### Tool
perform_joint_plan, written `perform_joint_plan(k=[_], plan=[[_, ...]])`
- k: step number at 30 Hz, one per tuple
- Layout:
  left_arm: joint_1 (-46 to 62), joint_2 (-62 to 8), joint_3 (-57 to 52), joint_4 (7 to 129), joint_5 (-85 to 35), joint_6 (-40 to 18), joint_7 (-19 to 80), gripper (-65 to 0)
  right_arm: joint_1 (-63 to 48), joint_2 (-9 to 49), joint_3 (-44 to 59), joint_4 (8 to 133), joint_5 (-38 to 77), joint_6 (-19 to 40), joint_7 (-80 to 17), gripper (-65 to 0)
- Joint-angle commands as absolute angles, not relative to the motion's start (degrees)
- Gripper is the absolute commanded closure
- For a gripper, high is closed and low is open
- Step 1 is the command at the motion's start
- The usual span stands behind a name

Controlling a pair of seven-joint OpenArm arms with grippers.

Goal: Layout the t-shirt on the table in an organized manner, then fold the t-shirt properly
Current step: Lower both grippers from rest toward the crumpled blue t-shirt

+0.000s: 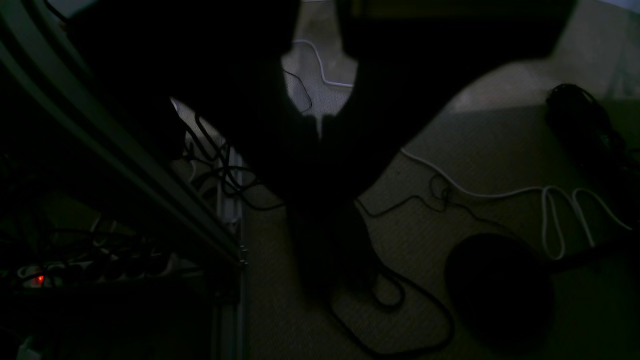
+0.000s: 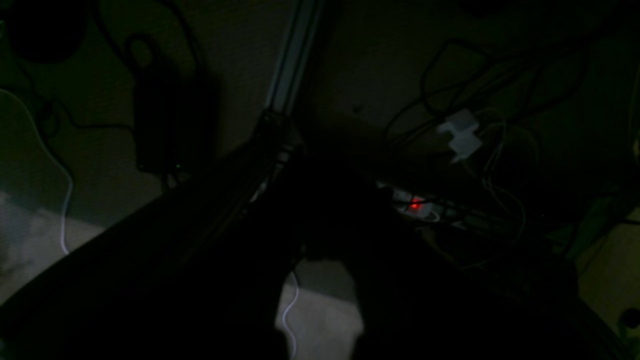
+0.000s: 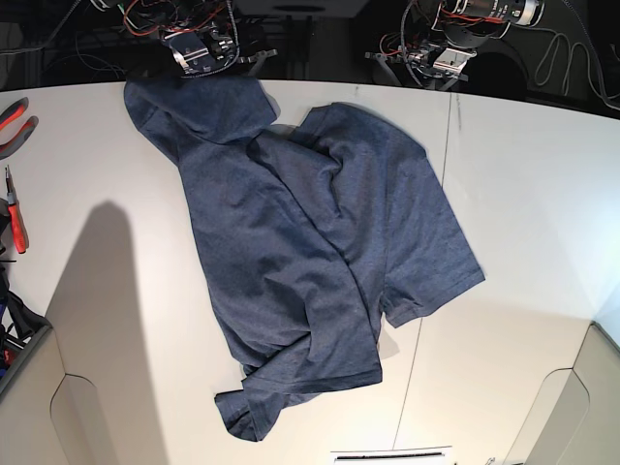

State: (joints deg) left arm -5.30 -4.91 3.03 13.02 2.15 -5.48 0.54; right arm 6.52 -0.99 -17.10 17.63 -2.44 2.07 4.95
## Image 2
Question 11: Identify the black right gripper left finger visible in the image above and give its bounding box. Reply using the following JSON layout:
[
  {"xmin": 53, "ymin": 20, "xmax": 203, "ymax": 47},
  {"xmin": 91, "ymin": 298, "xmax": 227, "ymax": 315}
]
[{"xmin": 1, "ymin": 112, "xmax": 297, "ymax": 360}]

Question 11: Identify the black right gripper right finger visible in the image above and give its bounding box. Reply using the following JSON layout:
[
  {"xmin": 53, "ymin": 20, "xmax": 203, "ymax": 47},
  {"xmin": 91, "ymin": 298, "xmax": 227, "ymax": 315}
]
[{"xmin": 300, "ymin": 155, "xmax": 626, "ymax": 360}]

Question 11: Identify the white power adapter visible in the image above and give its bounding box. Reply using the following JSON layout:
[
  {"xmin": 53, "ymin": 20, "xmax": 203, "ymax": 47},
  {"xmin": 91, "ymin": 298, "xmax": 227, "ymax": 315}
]
[{"xmin": 436, "ymin": 108, "xmax": 483, "ymax": 164}]

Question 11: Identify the black power brick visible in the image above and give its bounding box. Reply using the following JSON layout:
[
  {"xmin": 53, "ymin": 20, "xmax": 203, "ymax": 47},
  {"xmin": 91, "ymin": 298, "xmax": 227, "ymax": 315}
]
[{"xmin": 125, "ymin": 33, "xmax": 181, "ymax": 176}]

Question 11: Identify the white power strip red switch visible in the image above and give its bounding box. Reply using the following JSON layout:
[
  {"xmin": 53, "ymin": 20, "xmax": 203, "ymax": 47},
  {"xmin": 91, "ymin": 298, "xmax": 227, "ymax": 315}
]
[{"xmin": 375, "ymin": 181, "xmax": 466, "ymax": 229}]

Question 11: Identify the aluminium frame profile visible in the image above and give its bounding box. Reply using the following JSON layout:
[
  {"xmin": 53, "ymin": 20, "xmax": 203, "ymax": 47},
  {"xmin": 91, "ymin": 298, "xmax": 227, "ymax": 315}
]
[{"xmin": 265, "ymin": 0, "xmax": 326, "ymax": 117}]

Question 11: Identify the white cable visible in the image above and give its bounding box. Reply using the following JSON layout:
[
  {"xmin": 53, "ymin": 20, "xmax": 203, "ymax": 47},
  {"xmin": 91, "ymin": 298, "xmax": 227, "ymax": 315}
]
[{"xmin": 0, "ymin": 89, "xmax": 74, "ymax": 255}]

